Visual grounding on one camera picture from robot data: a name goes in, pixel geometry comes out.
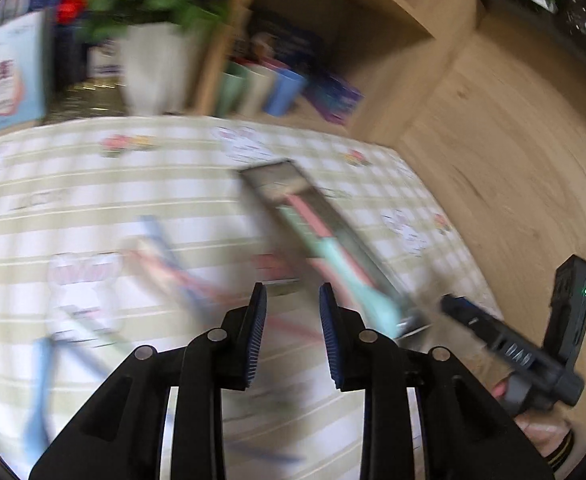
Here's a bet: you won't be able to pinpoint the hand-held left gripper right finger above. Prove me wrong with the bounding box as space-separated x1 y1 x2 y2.
319 282 556 480

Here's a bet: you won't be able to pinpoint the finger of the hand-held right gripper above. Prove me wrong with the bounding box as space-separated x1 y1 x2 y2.
439 293 500 350

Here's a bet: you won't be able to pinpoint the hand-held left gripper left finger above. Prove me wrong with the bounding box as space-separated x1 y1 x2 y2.
29 282 269 480

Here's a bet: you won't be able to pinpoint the teal spoon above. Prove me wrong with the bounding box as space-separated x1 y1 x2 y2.
275 205 409 338

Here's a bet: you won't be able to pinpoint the pile of pastel chopsticks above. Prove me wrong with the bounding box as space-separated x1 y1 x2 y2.
63 240 304 463

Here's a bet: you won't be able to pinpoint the pink spoon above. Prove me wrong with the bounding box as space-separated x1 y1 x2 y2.
283 195 374 306

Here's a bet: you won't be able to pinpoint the metal utensil tray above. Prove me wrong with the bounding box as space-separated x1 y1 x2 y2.
237 159 433 346

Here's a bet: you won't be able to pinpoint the blue spoon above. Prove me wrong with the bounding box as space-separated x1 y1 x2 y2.
29 337 56 453

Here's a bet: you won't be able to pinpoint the person's right forearm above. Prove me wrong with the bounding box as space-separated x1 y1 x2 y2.
538 425 581 476

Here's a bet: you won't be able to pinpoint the person's right hand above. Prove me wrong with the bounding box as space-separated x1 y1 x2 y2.
493 382 574 456

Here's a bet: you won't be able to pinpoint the checked rabbit table mat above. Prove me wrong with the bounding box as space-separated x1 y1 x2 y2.
0 115 499 480

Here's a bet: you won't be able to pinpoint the small purple box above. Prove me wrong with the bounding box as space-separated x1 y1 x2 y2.
303 74 365 125

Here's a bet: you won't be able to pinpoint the green cup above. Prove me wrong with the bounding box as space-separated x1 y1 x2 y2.
215 60 249 118

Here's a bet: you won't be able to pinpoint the blue cup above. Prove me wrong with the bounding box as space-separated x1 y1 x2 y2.
263 67 308 117

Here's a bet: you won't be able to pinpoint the cream cup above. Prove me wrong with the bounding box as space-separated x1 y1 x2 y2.
235 62 276 116

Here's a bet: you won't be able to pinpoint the red roses in white pot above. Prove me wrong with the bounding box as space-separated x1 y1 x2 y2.
48 0 244 116

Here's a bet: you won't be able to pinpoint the gold decorative tray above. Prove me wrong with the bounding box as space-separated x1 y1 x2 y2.
48 80 128 121

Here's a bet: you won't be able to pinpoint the black speckled counter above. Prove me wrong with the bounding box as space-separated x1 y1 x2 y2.
476 0 586 76

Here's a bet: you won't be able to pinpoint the dark blue printed box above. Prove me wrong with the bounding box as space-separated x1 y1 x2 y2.
245 15 324 81

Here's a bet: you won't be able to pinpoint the small white box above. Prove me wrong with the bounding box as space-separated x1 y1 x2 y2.
88 40 126 81

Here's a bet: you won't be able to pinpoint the wooden shelf unit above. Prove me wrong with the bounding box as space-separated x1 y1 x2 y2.
188 0 479 126

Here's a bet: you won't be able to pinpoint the navy box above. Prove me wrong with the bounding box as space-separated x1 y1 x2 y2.
48 25 88 86

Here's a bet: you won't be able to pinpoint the pale blue supplement box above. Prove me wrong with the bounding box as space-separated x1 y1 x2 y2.
0 10 48 138

